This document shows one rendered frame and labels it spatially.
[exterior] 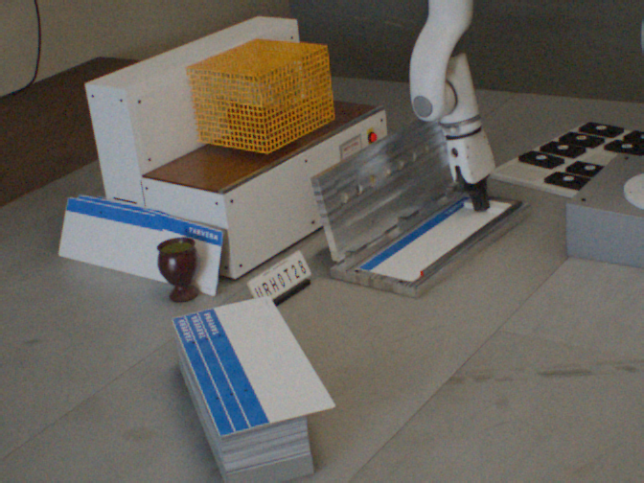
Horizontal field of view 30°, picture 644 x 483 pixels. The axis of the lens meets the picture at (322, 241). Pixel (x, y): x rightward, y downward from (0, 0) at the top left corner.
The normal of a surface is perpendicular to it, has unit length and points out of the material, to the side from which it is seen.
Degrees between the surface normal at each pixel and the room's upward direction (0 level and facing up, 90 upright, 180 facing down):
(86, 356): 0
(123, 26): 90
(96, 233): 63
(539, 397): 0
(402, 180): 79
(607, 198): 3
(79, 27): 90
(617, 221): 90
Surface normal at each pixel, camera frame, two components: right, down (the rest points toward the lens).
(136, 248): -0.56, -0.07
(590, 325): -0.11, -0.91
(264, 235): 0.79, 0.18
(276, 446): 0.29, 0.37
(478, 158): 0.75, -0.02
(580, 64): -0.54, 0.40
